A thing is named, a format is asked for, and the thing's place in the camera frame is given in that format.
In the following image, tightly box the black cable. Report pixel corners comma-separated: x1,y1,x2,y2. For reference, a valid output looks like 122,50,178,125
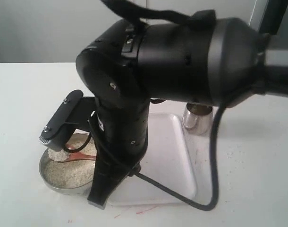
88,101,229,211

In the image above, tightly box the steel bowl of rice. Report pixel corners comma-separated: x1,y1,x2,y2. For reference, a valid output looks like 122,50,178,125
39,148,95,197

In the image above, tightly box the brown wooden spoon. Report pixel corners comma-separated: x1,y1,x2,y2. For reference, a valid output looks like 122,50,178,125
47,148,96,163

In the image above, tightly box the white rectangular plastic tray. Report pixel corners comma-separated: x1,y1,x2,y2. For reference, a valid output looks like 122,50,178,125
108,113,196,206

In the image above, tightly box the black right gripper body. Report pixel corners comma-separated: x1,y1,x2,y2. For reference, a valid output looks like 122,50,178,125
90,94,150,166

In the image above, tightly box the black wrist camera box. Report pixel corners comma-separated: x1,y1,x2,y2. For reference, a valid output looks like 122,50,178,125
39,90,96,151

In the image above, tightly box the small steel cup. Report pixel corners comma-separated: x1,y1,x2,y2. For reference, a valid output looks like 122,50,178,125
182,103,213,135

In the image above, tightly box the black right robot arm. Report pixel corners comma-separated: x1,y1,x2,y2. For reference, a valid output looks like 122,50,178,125
76,10,288,211

